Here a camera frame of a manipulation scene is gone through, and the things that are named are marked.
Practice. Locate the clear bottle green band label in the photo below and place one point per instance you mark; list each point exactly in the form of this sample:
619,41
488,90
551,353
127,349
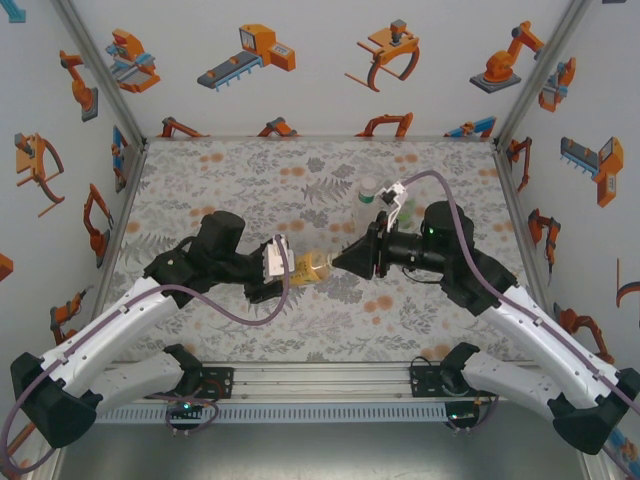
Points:
365,210

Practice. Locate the yellow tea bottle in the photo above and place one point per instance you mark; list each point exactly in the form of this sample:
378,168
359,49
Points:
310,267

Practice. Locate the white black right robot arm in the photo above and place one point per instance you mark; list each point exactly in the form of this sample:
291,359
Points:
535,345

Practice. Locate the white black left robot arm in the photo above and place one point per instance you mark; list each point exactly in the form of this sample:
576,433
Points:
120,340

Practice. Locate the floral grey orange tablecloth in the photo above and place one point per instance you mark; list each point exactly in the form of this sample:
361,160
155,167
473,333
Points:
225,165

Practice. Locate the small green-lit controller board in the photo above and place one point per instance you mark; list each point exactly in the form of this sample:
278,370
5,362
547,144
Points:
185,407
460,415

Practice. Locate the aluminium table edge rail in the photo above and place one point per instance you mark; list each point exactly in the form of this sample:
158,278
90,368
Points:
120,220
320,138
522,225

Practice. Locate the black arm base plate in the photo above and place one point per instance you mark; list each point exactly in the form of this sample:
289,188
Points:
220,382
425,382

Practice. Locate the slotted aluminium base rail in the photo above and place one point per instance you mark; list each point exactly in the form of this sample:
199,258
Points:
320,382

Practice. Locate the aluminium frame post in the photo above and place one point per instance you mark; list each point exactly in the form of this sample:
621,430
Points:
103,75
539,75
597,467
42,465

